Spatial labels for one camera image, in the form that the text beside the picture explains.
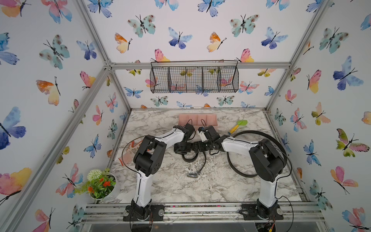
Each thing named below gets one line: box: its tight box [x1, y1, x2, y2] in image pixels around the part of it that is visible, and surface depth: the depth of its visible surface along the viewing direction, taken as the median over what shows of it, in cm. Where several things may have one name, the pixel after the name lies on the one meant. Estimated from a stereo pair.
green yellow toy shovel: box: [228, 119, 248, 135], surface depth 112 cm
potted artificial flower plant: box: [74, 167, 117, 201], surface depth 71 cm
